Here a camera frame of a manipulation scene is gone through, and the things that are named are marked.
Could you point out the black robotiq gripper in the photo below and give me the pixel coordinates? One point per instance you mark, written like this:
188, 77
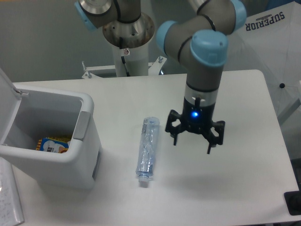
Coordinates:
196, 120

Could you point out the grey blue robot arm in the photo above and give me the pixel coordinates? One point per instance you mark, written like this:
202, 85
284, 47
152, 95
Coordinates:
199, 44

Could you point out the white trash can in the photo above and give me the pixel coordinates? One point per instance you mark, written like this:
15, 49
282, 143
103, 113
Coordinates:
29, 113

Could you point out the crushed clear plastic bottle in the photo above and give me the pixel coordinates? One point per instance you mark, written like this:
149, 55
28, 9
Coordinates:
147, 149

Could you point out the white superior umbrella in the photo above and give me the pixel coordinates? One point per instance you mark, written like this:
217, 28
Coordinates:
271, 43

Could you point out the black device at edge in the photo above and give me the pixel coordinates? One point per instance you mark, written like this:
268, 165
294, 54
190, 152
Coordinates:
293, 202

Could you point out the yellow blue snack bag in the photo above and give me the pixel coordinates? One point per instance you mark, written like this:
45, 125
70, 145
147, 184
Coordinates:
53, 144

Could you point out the white whiteboard with writing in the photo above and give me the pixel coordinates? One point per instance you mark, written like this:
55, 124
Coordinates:
11, 213

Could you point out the white metal base bracket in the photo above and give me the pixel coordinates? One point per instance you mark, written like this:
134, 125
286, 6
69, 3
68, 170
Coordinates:
109, 71

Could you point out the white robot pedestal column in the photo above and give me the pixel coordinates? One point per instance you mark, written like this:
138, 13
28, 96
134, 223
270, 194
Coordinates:
130, 45

